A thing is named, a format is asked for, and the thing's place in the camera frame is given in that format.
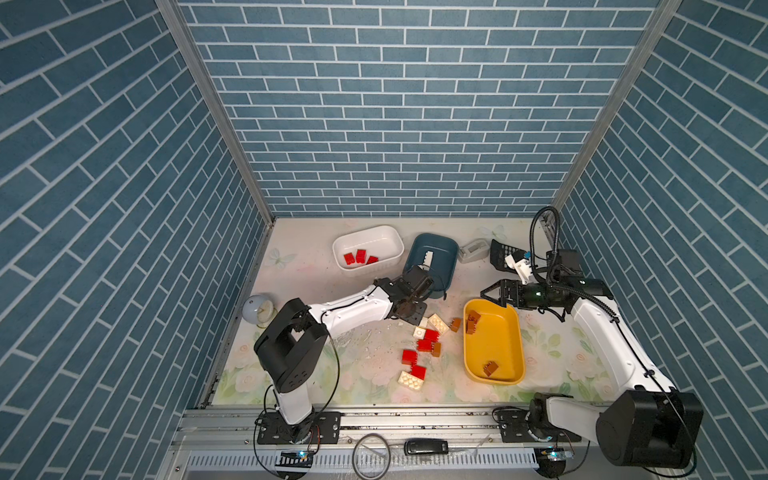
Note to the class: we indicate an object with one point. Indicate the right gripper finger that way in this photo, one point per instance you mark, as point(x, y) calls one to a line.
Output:
point(499, 298)
point(498, 286)

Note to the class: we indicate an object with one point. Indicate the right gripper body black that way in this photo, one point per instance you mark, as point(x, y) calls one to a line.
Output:
point(533, 295)

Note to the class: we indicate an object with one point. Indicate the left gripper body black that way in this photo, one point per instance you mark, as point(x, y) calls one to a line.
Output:
point(415, 310)

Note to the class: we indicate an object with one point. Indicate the brown lego brick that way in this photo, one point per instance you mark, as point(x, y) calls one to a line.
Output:
point(455, 324)
point(473, 317)

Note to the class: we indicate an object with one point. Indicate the long white lego brick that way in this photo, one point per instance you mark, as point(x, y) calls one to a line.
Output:
point(427, 260)

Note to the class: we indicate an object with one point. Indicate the brown lego brick low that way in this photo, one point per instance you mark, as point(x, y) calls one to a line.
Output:
point(489, 368)

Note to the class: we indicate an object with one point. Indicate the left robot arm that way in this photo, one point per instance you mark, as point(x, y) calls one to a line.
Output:
point(291, 346)

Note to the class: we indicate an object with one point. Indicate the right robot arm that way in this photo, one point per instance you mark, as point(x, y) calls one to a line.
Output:
point(651, 424)

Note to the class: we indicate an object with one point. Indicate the black calculator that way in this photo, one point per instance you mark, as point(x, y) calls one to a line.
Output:
point(499, 252)

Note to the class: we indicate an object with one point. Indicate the yellow plastic bin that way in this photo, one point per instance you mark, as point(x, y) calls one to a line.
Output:
point(496, 337)

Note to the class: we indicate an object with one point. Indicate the cream long lego brick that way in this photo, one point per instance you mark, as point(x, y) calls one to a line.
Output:
point(438, 324)

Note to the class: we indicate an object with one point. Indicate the grey small box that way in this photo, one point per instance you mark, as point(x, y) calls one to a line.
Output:
point(474, 250)

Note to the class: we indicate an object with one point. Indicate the red lego cluster brick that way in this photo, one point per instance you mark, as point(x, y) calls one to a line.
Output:
point(426, 339)

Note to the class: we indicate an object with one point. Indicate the teal plastic bin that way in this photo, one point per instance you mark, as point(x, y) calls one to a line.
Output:
point(445, 253)

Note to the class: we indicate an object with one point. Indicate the white plastic bin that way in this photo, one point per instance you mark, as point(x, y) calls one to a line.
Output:
point(382, 241)

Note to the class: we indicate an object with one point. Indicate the red lego brick bottom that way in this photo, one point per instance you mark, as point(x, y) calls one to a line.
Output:
point(418, 371)

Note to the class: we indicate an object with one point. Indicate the cream lego brick bottom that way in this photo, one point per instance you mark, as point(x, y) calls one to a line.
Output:
point(410, 381)

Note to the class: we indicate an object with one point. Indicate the white dome timer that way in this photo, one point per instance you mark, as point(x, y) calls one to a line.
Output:
point(258, 310)

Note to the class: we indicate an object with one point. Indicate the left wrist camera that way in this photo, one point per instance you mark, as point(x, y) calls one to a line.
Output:
point(418, 281)

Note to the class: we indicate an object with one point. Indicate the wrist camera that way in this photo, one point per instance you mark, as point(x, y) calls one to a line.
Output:
point(522, 266)
point(418, 281)

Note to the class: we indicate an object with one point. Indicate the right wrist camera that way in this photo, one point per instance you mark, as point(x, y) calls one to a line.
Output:
point(522, 266)

